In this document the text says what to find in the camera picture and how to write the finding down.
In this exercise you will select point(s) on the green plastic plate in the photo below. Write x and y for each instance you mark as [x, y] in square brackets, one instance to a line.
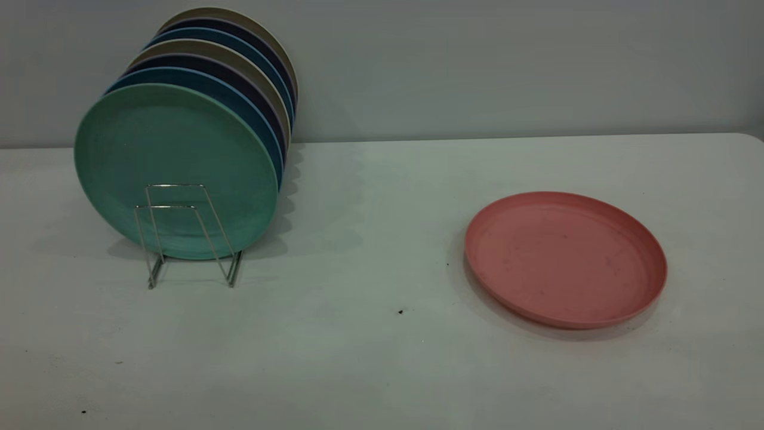
[173, 149]

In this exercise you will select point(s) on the pink plastic plate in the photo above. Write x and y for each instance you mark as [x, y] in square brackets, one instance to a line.
[561, 257]

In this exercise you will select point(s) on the blue plastic plate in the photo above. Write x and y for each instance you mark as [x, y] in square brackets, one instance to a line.
[239, 43]
[197, 80]

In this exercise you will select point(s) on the dark purple plastic plate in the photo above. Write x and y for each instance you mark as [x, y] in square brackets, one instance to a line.
[250, 33]
[221, 70]

